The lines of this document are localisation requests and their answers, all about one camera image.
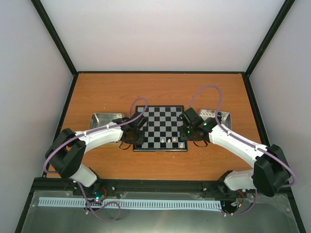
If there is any black and white chessboard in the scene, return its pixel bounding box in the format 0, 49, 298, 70
133, 105, 188, 152

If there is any green lit circuit board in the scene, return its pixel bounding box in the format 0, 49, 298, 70
93, 187, 107, 202

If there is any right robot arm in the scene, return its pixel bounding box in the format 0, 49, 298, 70
178, 108, 292, 197

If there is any black aluminium frame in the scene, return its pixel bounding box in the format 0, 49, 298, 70
15, 0, 295, 233

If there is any tan tray of white pieces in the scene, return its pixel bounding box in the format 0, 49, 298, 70
88, 112, 125, 144

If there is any light blue cable duct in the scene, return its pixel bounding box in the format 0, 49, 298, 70
38, 197, 222, 212

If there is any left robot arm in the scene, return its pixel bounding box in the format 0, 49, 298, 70
44, 116, 148, 196

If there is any clear tray of black pieces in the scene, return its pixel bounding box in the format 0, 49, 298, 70
199, 109, 232, 130

